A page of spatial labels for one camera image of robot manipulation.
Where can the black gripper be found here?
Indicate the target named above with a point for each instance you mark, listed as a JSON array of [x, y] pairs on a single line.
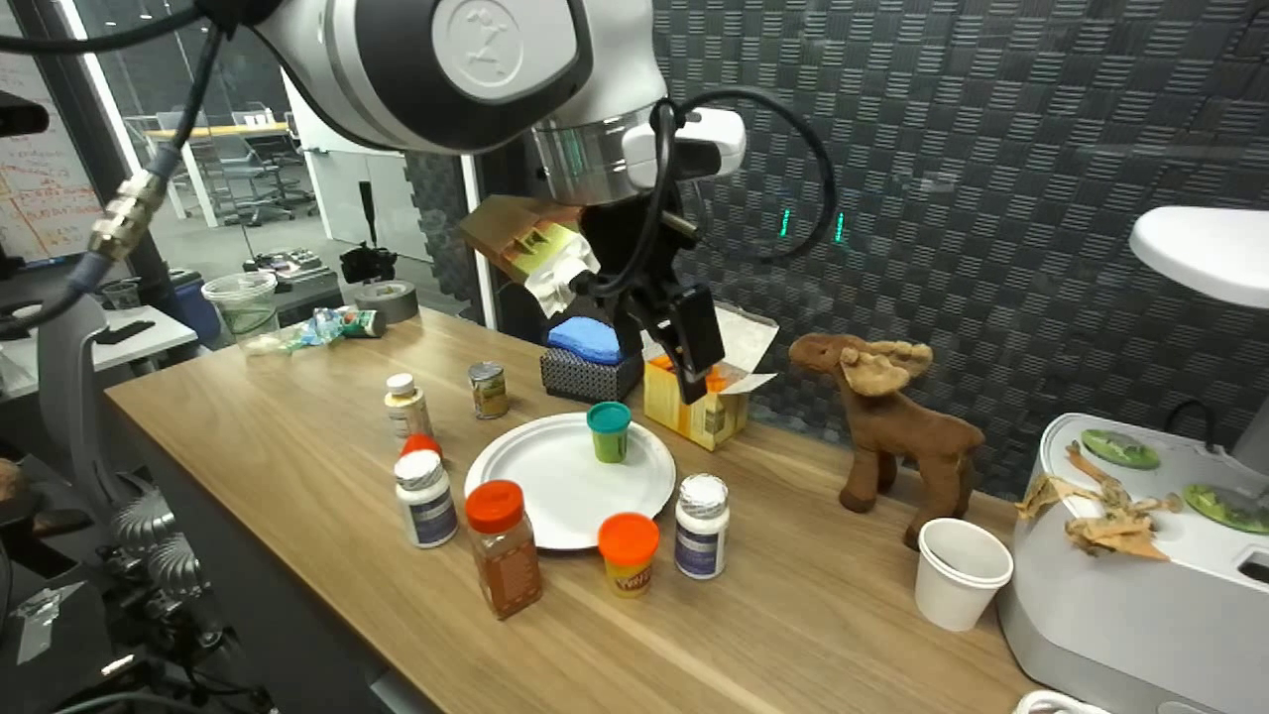
[[635, 283]]

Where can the small tub teal lid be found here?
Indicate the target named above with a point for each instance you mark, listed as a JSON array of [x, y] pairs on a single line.
[[610, 429]]

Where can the white bottle blue label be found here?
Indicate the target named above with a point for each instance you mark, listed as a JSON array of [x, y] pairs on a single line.
[[698, 526]]

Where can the small tub orange lid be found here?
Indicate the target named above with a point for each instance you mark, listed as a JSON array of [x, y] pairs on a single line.
[[630, 547]]

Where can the spice jar orange lid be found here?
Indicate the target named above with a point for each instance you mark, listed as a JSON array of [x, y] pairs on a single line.
[[505, 547]]

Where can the white pill bottle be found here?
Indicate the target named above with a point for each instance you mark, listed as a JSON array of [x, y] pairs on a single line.
[[425, 498]]

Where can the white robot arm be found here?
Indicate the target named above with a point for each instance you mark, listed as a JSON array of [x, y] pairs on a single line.
[[569, 75]]

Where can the white paper plate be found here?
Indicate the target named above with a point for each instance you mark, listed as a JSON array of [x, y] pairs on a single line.
[[563, 484]]

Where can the yellow cardboard box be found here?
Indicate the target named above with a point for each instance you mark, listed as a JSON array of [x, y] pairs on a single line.
[[730, 380]]

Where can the small clear jar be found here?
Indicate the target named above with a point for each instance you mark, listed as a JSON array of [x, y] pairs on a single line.
[[489, 392]]

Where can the brown plush moose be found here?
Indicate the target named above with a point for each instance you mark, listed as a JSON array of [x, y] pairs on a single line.
[[889, 427]]

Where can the red ball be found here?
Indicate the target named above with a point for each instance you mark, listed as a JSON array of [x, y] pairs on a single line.
[[421, 443]]

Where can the cream bottle white cap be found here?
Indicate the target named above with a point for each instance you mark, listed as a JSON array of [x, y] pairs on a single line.
[[406, 407]]

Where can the white paper cup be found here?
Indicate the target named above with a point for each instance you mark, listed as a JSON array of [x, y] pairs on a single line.
[[963, 569]]

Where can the clear plastic tub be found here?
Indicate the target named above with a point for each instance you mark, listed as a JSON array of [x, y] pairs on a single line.
[[244, 301]]

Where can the white round lamp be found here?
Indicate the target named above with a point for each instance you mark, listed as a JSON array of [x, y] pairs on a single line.
[[1220, 252]]

